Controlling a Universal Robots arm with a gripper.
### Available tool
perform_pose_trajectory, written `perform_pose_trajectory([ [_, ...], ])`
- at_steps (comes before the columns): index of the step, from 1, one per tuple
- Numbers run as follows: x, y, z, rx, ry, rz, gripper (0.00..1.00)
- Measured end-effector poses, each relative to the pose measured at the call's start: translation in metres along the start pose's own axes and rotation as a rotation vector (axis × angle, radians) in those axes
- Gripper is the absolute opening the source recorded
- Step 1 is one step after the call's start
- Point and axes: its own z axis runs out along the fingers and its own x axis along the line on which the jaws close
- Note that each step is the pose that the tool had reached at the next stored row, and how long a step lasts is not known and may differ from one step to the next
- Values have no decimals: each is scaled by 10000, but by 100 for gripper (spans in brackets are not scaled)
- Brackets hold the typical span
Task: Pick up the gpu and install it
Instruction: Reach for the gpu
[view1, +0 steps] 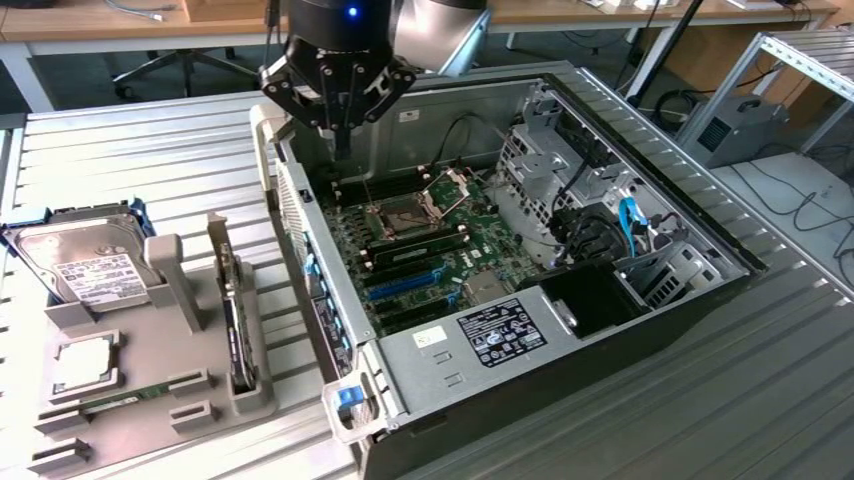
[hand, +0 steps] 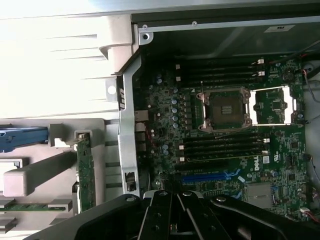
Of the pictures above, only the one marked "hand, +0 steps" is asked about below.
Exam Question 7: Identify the silver chipset heatsink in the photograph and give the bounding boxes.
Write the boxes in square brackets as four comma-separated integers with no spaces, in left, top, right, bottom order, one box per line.
[246,183,274,210]

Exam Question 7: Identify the blue expansion slot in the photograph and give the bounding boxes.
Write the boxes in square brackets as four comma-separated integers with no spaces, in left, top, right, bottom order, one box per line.
[181,171,241,185]

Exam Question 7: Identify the black RAM slot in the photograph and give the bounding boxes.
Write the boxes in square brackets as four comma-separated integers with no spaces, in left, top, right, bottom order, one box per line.
[174,68,266,78]
[174,74,266,85]
[174,55,266,65]
[174,62,266,71]
[179,139,270,149]
[179,146,271,155]
[179,133,270,142]

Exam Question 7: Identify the green Dell motherboard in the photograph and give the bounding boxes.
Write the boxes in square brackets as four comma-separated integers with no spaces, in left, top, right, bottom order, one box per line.
[132,57,311,221]

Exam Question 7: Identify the open black PC case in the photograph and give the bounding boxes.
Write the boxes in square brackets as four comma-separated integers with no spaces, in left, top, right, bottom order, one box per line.
[98,11,320,226]

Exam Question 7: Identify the grey parts rack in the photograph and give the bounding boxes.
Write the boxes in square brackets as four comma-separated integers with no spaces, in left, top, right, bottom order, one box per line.
[0,117,106,237]

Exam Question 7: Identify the CPU socket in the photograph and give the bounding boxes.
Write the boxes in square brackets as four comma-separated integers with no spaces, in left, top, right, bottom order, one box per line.
[196,87,252,132]

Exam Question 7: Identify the green RAM stick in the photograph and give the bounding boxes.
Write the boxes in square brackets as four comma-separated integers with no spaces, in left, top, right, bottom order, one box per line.
[0,202,70,213]

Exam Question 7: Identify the thin locking lever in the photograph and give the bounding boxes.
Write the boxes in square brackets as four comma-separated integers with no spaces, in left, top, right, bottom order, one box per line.
[200,80,210,105]

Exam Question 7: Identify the hard disk drive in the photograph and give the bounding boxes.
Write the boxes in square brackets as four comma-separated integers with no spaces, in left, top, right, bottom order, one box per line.
[0,126,49,154]

